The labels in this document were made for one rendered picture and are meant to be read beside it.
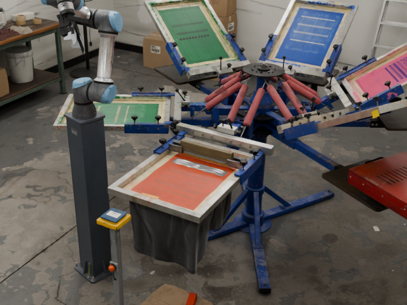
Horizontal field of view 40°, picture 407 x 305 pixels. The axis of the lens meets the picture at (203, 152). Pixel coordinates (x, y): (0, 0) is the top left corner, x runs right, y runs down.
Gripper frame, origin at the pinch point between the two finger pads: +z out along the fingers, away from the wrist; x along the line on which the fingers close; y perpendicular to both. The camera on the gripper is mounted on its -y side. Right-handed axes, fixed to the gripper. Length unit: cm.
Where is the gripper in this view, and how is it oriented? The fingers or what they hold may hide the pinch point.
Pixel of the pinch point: (80, 49)
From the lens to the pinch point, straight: 289.8
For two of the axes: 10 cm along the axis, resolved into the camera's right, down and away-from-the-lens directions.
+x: -0.8, -1.0, -9.9
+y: -9.6, 2.6, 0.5
